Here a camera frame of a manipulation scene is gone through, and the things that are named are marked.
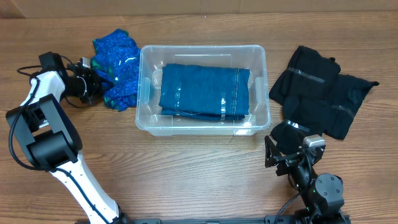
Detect blue green sequin cloth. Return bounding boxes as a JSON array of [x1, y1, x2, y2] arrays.
[[91, 29, 141, 111]]

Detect blue denim jeans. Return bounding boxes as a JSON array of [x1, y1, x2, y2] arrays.
[[159, 63, 250, 121]]

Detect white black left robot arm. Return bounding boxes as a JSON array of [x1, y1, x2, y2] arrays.
[[6, 52, 132, 223]]

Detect black folded garment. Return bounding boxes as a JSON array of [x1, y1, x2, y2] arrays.
[[269, 45, 379, 154]]

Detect clear plastic storage bin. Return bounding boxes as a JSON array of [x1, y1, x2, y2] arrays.
[[136, 45, 271, 136]]

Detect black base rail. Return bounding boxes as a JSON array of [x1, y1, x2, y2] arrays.
[[74, 214, 352, 224]]

